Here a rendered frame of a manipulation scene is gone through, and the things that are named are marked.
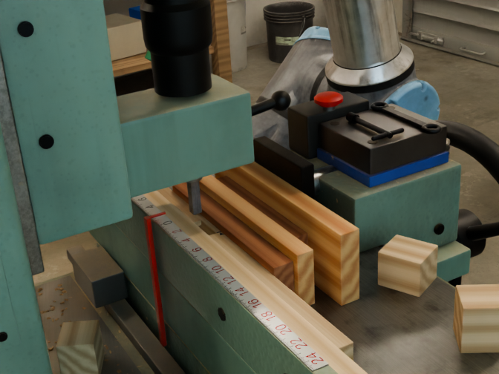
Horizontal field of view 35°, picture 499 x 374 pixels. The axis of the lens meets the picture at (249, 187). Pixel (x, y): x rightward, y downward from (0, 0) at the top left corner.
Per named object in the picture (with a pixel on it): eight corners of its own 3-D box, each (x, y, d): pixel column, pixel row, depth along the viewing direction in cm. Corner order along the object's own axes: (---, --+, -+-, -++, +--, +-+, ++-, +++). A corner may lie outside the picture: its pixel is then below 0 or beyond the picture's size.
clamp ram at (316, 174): (366, 230, 80) (366, 148, 76) (304, 252, 77) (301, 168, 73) (315, 198, 87) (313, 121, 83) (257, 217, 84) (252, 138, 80)
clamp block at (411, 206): (461, 242, 84) (465, 164, 80) (357, 283, 78) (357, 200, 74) (373, 192, 95) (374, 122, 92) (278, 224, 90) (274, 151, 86)
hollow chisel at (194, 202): (202, 212, 76) (197, 165, 74) (193, 215, 76) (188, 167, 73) (197, 208, 77) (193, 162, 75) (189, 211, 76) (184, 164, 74)
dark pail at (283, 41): (327, 57, 444) (326, 7, 432) (285, 68, 430) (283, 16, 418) (295, 47, 467) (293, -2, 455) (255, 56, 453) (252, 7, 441)
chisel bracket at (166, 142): (257, 177, 74) (252, 90, 70) (116, 220, 68) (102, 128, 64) (220, 153, 80) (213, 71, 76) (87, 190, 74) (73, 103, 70)
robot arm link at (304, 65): (291, 124, 164) (338, 53, 164) (344, 152, 151) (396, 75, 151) (245, 87, 154) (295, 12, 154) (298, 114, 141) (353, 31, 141)
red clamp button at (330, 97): (349, 104, 82) (349, 94, 81) (324, 110, 80) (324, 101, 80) (332, 96, 84) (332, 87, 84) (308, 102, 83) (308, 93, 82)
